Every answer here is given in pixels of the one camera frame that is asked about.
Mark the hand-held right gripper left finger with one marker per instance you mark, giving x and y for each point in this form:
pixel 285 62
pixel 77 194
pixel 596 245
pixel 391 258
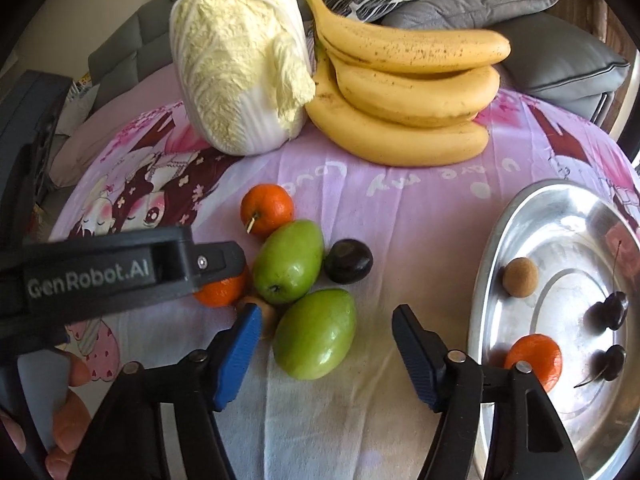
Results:
pixel 237 355

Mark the napa cabbage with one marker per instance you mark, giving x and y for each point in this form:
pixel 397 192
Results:
pixel 235 60

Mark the grey fabric pillow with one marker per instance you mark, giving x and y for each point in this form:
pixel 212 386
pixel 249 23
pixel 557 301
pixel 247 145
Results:
pixel 475 5

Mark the printed blanket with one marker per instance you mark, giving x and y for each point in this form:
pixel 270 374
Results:
pixel 400 200

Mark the dark cherry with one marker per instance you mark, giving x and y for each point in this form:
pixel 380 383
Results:
pixel 611 362
pixel 348 261
pixel 607 312

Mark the grey leather cushion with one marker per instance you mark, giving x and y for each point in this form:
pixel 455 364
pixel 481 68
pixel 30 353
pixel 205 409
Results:
pixel 560 60

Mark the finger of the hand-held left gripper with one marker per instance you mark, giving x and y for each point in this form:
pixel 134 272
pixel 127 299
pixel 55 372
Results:
pixel 215 262

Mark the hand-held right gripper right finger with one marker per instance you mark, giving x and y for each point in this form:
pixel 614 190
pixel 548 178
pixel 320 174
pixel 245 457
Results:
pixel 417 360

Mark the green jujube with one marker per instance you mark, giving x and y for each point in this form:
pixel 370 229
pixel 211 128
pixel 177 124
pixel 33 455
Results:
pixel 287 262
pixel 315 335

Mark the brown longan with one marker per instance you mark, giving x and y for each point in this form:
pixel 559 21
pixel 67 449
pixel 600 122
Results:
pixel 270 322
pixel 520 276

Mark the person's left hand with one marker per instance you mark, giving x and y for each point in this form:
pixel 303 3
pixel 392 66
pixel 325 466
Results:
pixel 70 422

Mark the orange tangerine with stem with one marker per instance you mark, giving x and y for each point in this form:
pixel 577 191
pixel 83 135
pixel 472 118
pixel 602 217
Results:
pixel 267 207

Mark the grey sofa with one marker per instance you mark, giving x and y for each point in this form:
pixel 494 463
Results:
pixel 130 45

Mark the stainless steel bowl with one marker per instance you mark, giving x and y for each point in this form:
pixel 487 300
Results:
pixel 565 280

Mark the yellow banana bunch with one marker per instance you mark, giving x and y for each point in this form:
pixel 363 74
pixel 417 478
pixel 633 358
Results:
pixel 400 135

